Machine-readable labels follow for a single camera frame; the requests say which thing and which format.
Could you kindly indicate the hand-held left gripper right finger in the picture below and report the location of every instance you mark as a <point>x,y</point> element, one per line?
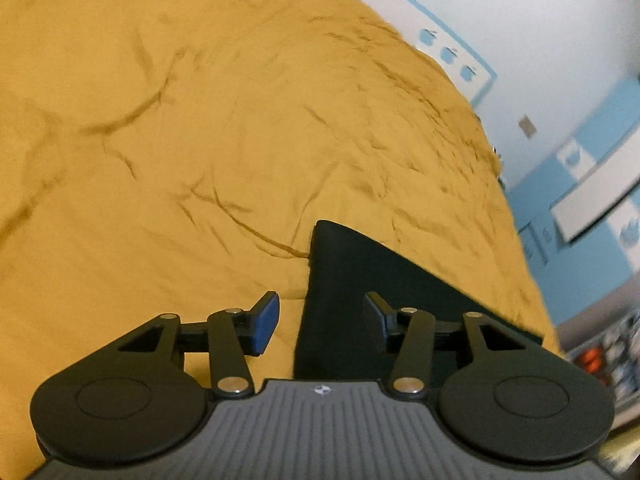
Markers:
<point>376,317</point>

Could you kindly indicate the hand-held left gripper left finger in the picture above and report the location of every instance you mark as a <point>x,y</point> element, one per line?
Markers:
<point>265,317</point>

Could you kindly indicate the black pants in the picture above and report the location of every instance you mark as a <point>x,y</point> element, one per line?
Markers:
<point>340,280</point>

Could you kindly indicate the yellow quilt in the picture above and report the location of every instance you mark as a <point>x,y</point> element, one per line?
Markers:
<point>200,135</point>

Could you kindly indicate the blue and white wardrobe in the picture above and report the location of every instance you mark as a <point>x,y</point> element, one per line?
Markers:
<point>575,280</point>

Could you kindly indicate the blurred colourful clutter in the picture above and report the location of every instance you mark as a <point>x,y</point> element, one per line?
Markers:
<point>610,360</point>

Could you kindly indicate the black framed mirror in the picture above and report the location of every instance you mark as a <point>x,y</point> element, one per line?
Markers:
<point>595,200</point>

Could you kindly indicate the white and blue headboard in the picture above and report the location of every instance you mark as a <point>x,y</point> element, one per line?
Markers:
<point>450,55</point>

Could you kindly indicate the brown wall switch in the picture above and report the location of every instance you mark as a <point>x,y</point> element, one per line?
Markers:
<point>526,126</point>

